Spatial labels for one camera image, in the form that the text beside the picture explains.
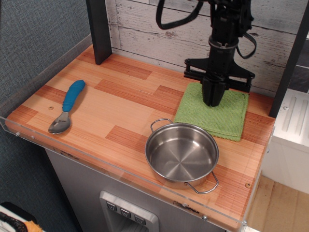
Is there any green towel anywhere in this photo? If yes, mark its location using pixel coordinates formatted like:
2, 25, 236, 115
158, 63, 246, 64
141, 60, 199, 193
174, 83, 249, 142

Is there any clear acrylic table guard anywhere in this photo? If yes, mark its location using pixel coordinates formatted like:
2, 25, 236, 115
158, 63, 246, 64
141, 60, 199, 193
0, 47, 274, 232

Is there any orange plush object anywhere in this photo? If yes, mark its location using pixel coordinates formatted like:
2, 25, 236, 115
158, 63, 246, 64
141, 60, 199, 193
21, 221, 44, 232

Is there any blue handled metal spoon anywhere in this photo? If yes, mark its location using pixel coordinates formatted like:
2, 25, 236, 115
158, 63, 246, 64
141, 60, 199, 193
48, 80, 85, 134

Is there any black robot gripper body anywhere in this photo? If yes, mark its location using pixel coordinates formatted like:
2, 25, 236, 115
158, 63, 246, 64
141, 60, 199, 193
184, 47, 255, 92

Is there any dark frame post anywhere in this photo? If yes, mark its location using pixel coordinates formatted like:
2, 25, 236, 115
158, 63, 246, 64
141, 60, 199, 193
268, 2, 309, 118
86, 0, 112, 65

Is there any white toy sink counter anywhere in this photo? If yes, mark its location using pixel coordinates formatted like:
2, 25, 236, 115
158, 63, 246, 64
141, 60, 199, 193
261, 89, 309, 193

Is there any silver dispenser button panel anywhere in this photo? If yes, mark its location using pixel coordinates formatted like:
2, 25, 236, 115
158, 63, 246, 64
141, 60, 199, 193
99, 190, 159, 232

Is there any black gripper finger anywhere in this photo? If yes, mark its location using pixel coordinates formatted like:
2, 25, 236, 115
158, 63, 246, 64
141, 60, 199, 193
211, 82, 226, 107
202, 78, 212, 106

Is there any dark right frame post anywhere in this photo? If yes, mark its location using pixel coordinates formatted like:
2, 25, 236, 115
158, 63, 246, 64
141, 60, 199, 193
268, 2, 309, 118

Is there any stainless steel pot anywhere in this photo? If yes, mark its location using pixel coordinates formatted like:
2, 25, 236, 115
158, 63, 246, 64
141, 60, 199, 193
144, 120, 219, 194

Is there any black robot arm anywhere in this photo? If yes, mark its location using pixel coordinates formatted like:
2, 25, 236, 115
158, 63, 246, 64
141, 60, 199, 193
184, 0, 256, 107

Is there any dark left frame post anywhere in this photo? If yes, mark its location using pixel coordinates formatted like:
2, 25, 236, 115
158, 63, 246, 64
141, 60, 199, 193
86, 0, 112, 65

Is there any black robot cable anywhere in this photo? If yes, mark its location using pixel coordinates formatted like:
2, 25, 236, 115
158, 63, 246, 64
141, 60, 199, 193
155, 0, 257, 60

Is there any grey toy fridge cabinet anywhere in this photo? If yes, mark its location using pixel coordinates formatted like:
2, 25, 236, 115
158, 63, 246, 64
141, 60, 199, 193
46, 150, 224, 232

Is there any black braided cable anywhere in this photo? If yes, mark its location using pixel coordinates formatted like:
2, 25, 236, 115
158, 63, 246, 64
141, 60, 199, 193
0, 211, 25, 232

